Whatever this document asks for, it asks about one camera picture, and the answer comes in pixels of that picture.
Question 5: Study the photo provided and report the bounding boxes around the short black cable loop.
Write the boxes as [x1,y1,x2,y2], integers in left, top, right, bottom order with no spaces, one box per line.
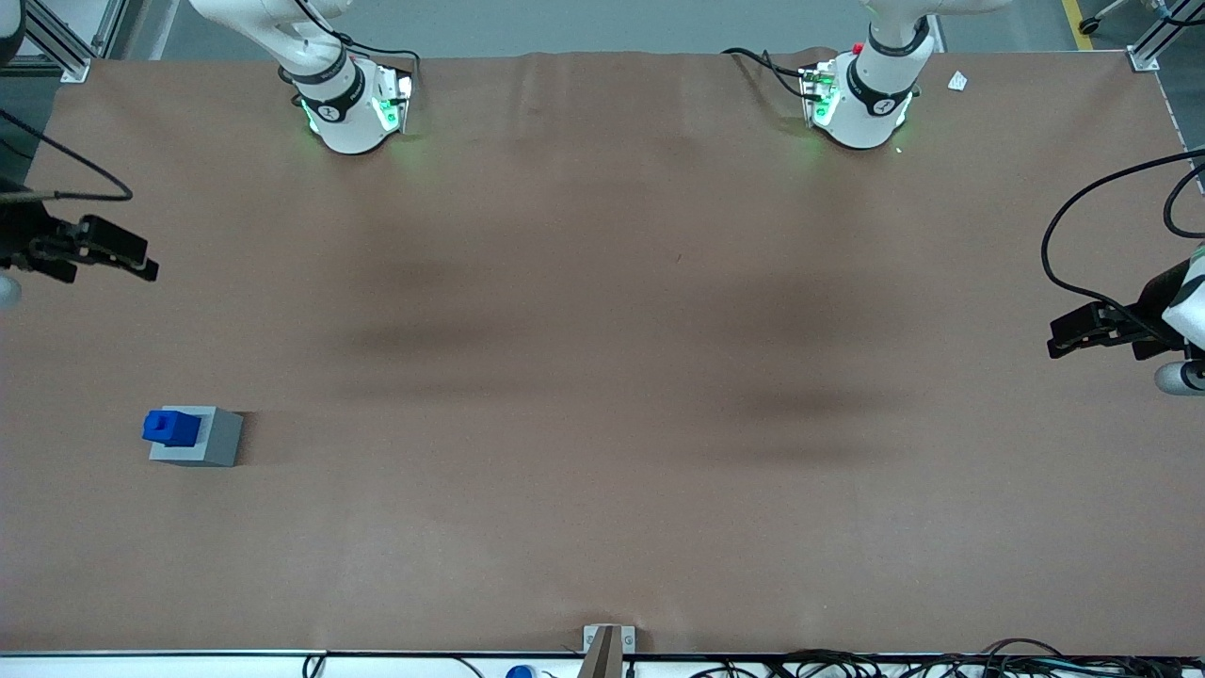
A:
[1164,162,1205,239]

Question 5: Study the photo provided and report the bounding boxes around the gray square base block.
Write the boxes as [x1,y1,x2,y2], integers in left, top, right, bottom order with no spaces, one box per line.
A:
[149,407,244,468]

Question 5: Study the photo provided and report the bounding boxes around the black base cable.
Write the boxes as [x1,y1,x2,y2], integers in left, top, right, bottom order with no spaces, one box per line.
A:
[722,47,812,101]
[294,0,422,76]

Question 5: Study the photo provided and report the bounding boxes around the black cable bundle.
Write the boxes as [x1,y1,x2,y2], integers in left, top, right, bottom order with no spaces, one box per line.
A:
[687,638,1205,678]

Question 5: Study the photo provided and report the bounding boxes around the black left base cable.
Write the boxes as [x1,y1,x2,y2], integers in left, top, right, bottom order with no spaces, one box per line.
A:
[722,47,812,101]

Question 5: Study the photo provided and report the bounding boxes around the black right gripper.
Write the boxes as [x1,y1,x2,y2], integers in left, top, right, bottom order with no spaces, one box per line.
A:
[0,201,160,283]

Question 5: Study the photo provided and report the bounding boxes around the black caster leg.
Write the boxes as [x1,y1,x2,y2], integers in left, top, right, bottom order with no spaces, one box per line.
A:
[1078,0,1135,36]

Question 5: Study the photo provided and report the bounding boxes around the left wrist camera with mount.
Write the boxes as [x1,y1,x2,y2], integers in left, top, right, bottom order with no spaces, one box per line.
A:
[1154,348,1205,396]

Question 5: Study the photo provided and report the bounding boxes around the black right base cable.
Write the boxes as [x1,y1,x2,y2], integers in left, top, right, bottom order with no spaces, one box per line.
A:
[294,0,422,76]

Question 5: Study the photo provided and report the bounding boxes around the long black left arm cable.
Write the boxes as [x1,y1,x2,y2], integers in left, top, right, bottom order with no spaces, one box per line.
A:
[1040,149,1205,326]

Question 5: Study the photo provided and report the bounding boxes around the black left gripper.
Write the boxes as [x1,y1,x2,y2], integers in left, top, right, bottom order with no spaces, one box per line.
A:
[1048,262,1192,362]

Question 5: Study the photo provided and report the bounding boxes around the aluminium frame profile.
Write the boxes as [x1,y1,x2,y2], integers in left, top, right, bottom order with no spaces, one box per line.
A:
[19,0,130,84]
[1127,0,1205,73]

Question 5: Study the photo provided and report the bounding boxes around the silver metal mounting bracket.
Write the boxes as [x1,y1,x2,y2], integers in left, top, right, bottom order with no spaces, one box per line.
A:
[583,624,636,655]

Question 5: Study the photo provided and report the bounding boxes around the blue plastic part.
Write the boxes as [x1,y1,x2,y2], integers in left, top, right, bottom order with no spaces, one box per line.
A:
[142,409,202,447]

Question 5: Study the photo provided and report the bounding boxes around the brown table cover sheet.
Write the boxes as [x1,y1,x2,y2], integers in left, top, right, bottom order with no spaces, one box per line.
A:
[0,47,1205,656]

